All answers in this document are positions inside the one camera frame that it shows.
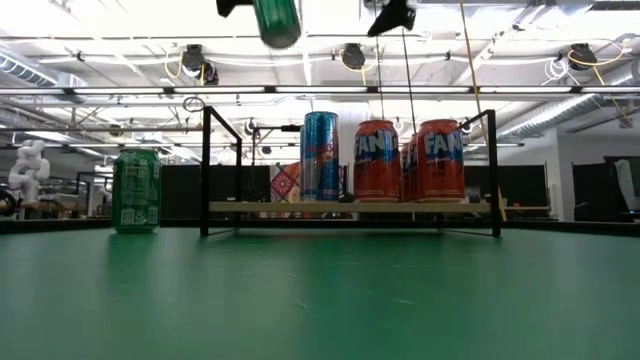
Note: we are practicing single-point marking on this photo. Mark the silver blue energy drink can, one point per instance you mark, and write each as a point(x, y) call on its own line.
point(320, 155)

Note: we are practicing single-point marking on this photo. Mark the white hanging sheet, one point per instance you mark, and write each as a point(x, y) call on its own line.
point(627, 182)

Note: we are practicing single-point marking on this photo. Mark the black cabinet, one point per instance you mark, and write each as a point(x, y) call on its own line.
point(505, 185)

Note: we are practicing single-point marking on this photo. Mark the green soda can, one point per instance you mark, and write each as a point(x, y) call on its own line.
point(136, 190)
point(277, 22)

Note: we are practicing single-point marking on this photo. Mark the black partition panel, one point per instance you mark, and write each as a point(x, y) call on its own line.
point(185, 190)

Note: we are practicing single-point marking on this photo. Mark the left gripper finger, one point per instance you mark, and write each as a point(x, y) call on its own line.
point(232, 5)

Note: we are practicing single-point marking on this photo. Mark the long ceiling light bar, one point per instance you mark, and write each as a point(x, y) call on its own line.
point(320, 90)

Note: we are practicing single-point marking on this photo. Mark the silver ventilation duct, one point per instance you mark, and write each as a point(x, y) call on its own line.
point(550, 115)

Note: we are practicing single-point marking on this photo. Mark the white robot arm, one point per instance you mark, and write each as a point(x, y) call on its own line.
point(30, 170)

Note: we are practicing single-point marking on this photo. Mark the wooden shelf with black frame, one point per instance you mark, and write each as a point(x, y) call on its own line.
point(440, 207)

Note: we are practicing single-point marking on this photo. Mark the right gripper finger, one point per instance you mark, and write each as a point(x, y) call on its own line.
point(392, 17)

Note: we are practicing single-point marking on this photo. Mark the round black wall fixture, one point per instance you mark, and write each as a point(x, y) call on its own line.
point(465, 127)

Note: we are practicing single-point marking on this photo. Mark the round black ceiling fixture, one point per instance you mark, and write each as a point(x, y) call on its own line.
point(353, 56)
point(192, 57)
point(582, 55)

